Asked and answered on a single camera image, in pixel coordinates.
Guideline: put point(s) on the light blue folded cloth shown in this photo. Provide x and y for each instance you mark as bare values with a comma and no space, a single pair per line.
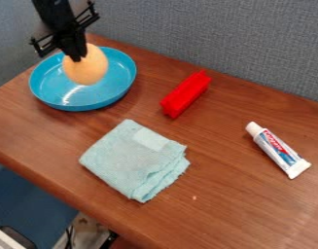
135,160

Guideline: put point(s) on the red plastic block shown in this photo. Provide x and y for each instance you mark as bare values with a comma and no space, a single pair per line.
184,94

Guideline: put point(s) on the blue plate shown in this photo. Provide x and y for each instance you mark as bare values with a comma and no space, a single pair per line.
56,91

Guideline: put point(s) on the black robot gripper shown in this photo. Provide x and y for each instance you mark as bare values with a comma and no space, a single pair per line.
64,18

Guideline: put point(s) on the yellow orange ball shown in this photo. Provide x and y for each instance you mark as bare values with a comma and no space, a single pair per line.
88,71

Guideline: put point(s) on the beige bag under table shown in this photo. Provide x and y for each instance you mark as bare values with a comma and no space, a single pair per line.
88,234

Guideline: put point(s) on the white toothpaste tube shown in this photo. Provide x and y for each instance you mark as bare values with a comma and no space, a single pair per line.
278,151

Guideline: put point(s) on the white object bottom left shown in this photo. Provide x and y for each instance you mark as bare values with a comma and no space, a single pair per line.
7,242

